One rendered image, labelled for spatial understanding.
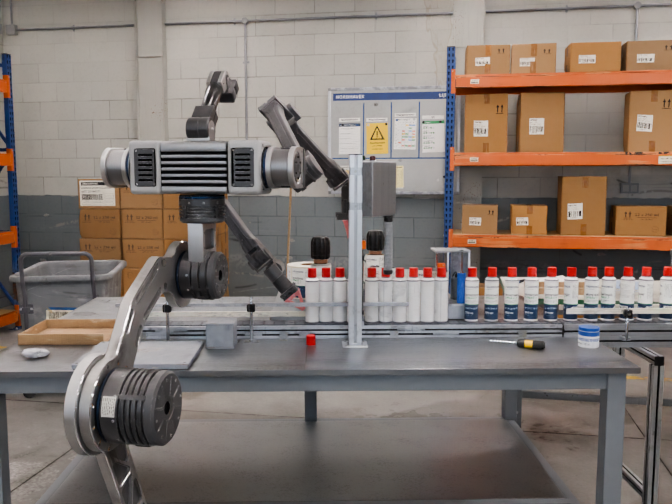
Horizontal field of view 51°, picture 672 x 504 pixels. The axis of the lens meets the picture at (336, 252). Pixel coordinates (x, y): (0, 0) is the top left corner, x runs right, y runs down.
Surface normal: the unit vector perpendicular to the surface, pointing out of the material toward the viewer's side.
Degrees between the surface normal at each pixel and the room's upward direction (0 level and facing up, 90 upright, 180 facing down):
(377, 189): 90
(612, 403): 90
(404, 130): 89
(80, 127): 90
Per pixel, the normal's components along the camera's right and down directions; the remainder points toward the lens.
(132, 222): -0.09, 0.11
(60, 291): 0.15, 0.17
